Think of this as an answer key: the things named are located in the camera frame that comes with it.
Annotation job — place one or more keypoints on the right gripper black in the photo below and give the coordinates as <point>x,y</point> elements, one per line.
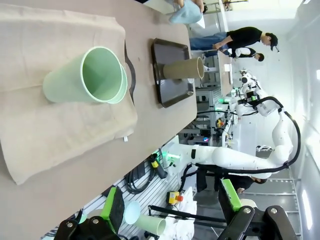
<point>250,97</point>

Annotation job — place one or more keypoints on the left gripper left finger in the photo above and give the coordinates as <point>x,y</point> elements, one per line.
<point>115,212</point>

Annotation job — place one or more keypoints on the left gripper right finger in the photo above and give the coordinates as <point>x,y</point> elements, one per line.
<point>230,197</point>

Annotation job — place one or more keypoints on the beige pink cloth mat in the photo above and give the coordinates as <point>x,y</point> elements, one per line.
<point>50,130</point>

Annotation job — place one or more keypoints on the light blue cloth mat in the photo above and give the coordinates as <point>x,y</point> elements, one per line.
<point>185,15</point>

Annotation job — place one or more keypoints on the light green bowl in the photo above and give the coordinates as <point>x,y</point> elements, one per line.
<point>124,87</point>

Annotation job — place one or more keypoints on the tall light green cup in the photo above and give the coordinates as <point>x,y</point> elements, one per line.
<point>62,85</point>

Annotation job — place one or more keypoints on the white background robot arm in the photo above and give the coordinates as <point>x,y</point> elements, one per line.
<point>247,80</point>

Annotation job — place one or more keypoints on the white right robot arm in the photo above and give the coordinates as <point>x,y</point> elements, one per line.
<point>237,160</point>

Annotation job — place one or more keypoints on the dark brown serving tray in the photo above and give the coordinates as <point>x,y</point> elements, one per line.
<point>134,77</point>
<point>172,93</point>

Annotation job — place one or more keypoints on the person's left hand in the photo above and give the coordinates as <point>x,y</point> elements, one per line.
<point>198,5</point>

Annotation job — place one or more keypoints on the person's right hand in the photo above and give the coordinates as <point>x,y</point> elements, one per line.
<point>179,2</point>

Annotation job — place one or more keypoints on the seated person in black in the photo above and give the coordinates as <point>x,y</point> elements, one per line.
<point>247,182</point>

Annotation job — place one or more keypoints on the brown top background table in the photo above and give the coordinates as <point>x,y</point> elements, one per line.
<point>225,83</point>

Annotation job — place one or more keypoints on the spare light green cup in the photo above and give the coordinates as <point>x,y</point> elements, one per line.
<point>150,223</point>

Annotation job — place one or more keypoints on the white paper sheet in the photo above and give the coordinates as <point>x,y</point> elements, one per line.
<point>227,68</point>

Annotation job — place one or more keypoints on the white cloth pile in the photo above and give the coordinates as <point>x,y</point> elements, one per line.
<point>186,205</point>

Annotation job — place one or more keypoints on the person in black white top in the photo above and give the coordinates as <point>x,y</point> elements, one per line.
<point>246,52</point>

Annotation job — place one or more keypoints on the black metal rod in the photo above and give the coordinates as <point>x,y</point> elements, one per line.
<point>175,213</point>

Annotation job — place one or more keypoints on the yellow emergency stop box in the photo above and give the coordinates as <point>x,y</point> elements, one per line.
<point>172,197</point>

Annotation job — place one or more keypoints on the person in black cap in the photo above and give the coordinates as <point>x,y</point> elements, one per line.
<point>245,37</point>

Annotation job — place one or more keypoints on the yellow black handheld device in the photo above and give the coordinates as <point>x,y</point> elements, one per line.
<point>157,166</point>

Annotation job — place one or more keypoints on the tall brown cup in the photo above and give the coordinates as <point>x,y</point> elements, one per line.
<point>180,71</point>

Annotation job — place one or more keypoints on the grey metal frame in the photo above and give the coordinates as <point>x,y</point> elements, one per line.
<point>285,192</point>

